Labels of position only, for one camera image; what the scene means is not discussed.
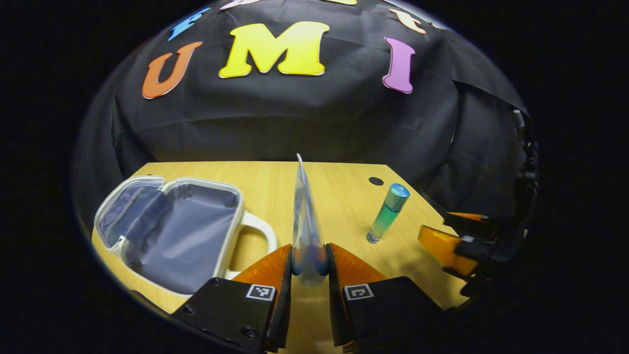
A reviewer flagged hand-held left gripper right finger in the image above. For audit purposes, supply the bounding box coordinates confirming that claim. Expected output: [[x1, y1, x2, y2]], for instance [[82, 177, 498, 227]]
[[326, 242, 454, 354]]

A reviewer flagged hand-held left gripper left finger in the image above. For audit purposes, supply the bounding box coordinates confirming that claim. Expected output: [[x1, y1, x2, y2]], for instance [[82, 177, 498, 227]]
[[169, 243, 294, 353]]

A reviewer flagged blue green gradient bottle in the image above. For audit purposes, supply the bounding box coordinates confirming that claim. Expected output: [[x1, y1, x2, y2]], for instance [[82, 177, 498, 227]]
[[366, 183, 411, 245]]

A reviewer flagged clear tube with blue cap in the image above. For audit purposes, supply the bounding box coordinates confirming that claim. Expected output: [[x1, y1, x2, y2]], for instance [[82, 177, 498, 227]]
[[291, 153, 330, 287]]

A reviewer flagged white suitcase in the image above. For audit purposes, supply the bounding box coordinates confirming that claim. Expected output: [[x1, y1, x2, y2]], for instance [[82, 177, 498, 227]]
[[93, 175, 279, 298]]

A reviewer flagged black backdrop cloth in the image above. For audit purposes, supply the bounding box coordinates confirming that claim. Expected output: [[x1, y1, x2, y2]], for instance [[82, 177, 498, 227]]
[[71, 0, 534, 232]]

